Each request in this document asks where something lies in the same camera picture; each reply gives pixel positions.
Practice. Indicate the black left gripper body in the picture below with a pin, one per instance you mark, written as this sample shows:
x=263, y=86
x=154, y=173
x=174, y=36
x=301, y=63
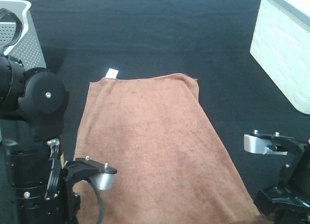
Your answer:
x=72, y=201

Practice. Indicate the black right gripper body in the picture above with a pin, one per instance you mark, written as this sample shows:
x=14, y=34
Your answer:
x=289, y=199

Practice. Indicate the grey perforated laundry basket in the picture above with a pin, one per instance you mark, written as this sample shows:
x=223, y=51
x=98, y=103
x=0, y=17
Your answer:
x=27, y=48

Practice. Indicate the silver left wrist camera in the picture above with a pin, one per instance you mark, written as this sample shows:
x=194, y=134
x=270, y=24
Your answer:
x=85, y=168

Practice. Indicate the brown towel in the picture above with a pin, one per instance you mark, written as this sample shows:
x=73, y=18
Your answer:
x=172, y=166

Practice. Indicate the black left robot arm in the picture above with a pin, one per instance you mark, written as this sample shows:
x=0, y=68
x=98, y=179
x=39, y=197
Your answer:
x=32, y=106

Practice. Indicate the white basket with grey rim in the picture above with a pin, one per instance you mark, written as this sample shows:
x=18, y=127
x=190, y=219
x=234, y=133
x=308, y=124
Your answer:
x=281, y=46

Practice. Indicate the black table cloth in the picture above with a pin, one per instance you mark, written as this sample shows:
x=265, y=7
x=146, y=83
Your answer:
x=208, y=40

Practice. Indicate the white towel label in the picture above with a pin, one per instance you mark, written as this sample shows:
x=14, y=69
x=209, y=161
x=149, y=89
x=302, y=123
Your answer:
x=111, y=73

